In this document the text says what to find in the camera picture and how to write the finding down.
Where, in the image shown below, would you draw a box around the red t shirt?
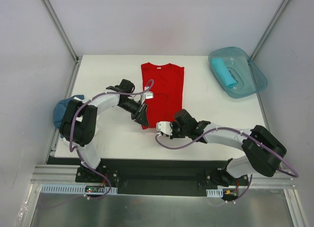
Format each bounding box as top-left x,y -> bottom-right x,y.
141,62 -> 184,130

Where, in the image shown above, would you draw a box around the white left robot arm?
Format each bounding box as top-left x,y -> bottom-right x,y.
59,79 -> 154,184

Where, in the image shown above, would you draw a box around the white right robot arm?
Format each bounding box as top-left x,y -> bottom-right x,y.
170,109 -> 287,187

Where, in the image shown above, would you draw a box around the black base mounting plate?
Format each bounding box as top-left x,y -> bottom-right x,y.
46,156 -> 255,195

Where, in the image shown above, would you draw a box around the white t shirt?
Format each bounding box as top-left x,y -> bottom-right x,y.
59,97 -> 99,147

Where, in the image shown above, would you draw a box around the rolled teal t shirt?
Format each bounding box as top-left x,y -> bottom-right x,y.
211,58 -> 237,88

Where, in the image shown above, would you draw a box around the blue t shirt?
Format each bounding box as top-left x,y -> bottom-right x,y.
53,97 -> 73,129

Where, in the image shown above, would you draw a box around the teal translucent plastic bin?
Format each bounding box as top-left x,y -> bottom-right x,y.
208,47 -> 268,99

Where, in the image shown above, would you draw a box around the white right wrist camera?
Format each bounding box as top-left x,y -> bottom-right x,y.
156,121 -> 173,139

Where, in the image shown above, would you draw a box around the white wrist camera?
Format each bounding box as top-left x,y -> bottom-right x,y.
142,91 -> 154,100
156,121 -> 173,139

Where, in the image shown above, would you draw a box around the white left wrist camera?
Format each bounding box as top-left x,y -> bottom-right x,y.
142,91 -> 154,100

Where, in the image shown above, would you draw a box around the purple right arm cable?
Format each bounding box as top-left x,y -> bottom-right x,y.
155,127 -> 300,205

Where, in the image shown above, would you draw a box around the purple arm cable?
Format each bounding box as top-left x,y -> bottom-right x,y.
155,127 -> 300,205
49,79 -> 155,209

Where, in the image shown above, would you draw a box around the right slotted cable duct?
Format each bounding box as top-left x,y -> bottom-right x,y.
206,188 -> 224,198

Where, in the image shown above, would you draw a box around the slotted cable duct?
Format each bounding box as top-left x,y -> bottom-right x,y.
41,184 -> 118,195
206,188 -> 224,198

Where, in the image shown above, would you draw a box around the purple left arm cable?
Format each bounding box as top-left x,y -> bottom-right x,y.
49,79 -> 155,209

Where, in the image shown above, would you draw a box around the aluminium rail profile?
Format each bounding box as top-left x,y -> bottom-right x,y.
30,164 -> 81,185

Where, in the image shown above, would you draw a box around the left slotted cable duct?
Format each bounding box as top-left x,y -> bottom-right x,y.
41,184 -> 118,195

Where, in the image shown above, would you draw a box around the left corner aluminium post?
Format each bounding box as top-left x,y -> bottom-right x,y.
40,0 -> 79,63

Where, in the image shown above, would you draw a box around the corner aluminium post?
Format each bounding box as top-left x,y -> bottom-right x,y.
40,0 -> 79,63
250,0 -> 292,60

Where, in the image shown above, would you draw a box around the right corner aluminium post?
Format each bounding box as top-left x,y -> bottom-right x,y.
250,0 -> 292,60

